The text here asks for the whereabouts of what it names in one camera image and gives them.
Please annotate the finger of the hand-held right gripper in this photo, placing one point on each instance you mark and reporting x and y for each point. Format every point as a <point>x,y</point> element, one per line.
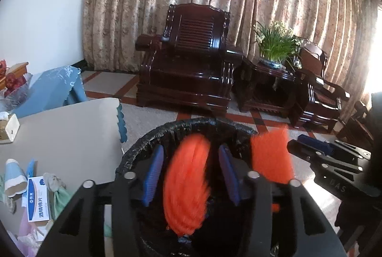
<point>316,145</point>
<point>301,151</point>

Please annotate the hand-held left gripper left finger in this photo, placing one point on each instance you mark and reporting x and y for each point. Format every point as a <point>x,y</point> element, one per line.
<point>152,176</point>

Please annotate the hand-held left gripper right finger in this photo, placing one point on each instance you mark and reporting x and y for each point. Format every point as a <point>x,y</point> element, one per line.
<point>229,176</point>

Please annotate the orange plastic bag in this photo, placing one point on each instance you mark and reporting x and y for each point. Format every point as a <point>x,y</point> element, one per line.
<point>271,155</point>
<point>185,185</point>

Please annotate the trash bin with black bag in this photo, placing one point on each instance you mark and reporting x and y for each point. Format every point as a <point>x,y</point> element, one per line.
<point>191,125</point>

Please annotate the pale green rubber glove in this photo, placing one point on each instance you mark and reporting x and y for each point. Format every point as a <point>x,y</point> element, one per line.
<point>59,194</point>

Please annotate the white box with blue print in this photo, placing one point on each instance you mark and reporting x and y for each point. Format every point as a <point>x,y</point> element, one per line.
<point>40,200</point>

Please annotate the blue and white paper cup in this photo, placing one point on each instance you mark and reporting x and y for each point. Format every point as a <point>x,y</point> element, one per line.
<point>15,176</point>

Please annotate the dark wooden chair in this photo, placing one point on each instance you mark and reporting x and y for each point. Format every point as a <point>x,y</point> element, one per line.
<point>355,125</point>

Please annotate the small dark wooden armchair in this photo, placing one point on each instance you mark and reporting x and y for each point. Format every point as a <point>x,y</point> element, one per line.
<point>319,101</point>

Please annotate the dark wooden side table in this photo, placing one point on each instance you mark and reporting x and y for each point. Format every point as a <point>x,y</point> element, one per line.
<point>262,89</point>

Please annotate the green potted plant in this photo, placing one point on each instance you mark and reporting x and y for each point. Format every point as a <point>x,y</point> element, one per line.
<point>277,45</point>

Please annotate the large dark wooden armchair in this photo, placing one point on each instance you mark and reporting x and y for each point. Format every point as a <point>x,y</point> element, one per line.
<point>191,72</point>

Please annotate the table with blue cloth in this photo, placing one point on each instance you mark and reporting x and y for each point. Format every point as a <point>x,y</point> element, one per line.
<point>50,89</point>

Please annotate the pale pink plastic bag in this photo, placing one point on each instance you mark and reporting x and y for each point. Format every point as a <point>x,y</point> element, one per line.
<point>29,239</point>

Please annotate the pale green cloth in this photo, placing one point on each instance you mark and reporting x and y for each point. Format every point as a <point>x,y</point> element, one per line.
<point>6,194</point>

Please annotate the tissue box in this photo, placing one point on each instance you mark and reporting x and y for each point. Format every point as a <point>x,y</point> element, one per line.
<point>10,128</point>

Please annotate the plastic bag of red fruit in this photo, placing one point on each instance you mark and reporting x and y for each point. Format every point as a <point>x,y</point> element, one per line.
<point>13,86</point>

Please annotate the patterned beige curtain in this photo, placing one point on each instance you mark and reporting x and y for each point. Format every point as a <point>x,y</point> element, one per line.
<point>134,6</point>

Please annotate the red ornament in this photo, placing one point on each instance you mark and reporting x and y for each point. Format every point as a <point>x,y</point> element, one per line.
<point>2,66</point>

